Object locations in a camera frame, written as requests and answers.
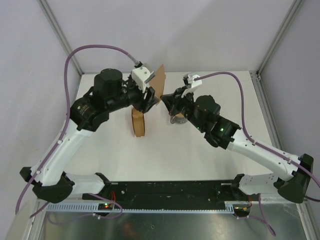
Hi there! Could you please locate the aluminium corner post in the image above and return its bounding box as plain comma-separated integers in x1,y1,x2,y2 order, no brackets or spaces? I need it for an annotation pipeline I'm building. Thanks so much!
36,0,83,75
256,0,305,76

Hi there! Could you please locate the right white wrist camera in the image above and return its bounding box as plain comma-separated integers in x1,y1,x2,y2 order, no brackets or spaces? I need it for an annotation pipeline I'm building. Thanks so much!
181,72,202,98

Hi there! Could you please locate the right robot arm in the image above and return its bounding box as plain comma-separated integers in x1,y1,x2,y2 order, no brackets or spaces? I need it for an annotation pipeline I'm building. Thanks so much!
161,88,314,204

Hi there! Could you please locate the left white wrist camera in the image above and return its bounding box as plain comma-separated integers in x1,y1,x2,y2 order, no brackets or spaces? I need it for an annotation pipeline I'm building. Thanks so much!
130,61,156,93

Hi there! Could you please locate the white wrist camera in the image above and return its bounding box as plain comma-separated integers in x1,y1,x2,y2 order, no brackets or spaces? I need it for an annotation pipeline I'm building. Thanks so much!
181,72,202,98
130,61,156,93

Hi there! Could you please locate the right aluminium corner post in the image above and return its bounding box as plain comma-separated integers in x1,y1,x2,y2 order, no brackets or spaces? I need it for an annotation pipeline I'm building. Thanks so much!
256,0,305,76

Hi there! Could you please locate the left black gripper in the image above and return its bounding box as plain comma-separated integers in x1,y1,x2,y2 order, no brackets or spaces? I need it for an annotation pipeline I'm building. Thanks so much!
106,70,159,114

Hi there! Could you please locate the left aluminium corner post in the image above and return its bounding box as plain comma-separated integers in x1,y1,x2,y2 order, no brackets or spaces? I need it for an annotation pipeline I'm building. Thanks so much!
36,0,83,75

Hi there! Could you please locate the grey slotted cable duct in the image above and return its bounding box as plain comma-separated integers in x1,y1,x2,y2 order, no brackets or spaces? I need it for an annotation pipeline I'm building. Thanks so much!
46,201,250,214

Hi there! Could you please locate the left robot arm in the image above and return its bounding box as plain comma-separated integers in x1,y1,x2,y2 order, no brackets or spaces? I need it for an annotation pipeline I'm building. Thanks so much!
20,65,159,204

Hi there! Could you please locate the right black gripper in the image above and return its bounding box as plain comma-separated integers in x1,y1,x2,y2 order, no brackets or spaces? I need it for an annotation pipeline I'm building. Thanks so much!
161,85,206,132

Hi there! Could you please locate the glass coffee carafe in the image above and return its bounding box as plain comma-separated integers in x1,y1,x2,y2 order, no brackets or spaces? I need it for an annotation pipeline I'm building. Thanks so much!
169,113,188,124

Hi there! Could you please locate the single brown coffee filter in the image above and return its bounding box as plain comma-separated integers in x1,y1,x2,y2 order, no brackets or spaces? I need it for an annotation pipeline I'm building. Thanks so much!
148,64,166,106

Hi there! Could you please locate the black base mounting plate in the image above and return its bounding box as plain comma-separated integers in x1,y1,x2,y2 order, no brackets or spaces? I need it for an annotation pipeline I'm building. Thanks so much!
96,180,258,202

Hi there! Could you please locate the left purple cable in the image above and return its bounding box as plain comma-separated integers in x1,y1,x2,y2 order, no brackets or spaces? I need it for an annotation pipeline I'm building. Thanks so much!
15,44,141,222

